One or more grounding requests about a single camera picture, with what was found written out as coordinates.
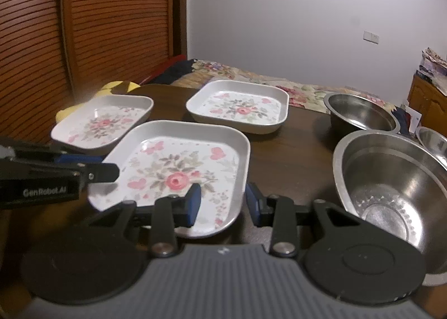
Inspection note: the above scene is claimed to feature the floral square plate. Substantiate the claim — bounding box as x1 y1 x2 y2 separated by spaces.
51 95 154 156
186 80 289 135
88 120 251 239

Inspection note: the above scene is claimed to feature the large steel bowl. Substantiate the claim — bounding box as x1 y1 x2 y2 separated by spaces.
333 130 446 287

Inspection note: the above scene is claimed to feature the medium steel bowl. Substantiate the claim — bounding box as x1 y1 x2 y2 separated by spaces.
324 92 401 135

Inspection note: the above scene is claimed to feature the small steel bowl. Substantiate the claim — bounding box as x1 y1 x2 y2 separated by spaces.
416 126 447 167

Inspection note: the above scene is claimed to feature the floral bed blanket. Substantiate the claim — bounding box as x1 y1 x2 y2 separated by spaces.
172 59 396 114

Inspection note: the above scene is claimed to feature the wooden louvered wardrobe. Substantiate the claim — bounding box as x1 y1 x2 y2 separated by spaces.
1 0 187 143

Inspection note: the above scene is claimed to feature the wooden sideboard cabinet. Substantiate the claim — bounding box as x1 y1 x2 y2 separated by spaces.
408 74 447 135

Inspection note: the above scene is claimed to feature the pile of papers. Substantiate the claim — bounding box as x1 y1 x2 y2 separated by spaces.
418 48 447 78

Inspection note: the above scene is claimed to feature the white wall switch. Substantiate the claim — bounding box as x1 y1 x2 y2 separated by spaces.
363 31 380 45

